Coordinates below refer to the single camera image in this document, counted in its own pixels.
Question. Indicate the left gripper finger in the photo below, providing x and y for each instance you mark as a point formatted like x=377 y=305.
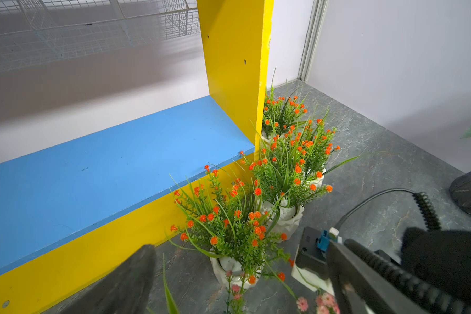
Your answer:
x=125 y=290

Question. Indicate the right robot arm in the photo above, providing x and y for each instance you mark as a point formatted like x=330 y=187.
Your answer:
x=433 y=275

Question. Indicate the yellow rack with coloured shelves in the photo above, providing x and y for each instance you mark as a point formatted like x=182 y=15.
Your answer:
x=72 y=213

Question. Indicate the pink flower pot left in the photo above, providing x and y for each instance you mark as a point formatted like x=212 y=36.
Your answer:
x=235 y=303

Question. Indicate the pink flower pot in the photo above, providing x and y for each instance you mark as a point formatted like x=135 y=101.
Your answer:
x=324 y=303
x=235 y=303

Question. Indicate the orange flower pot left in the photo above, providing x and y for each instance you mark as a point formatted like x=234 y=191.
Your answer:
x=229 y=222

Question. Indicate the orange flower pot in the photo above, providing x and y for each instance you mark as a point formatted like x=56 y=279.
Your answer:
x=284 y=184
x=311 y=146
x=229 y=222
x=282 y=114

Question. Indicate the orange flower pot middle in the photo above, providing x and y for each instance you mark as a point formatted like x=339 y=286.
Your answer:
x=284 y=184

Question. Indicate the pink flower pot front middle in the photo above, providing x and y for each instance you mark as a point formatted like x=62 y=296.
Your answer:
x=324 y=303

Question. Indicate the orange flower pot far back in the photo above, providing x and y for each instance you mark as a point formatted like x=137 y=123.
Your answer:
x=282 y=114

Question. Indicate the orange flower pot right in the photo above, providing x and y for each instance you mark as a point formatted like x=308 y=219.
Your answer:
x=311 y=146

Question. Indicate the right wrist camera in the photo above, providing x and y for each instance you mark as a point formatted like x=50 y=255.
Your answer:
x=310 y=264

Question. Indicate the white wire basket back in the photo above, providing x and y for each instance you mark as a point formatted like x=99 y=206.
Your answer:
x=39 y=32

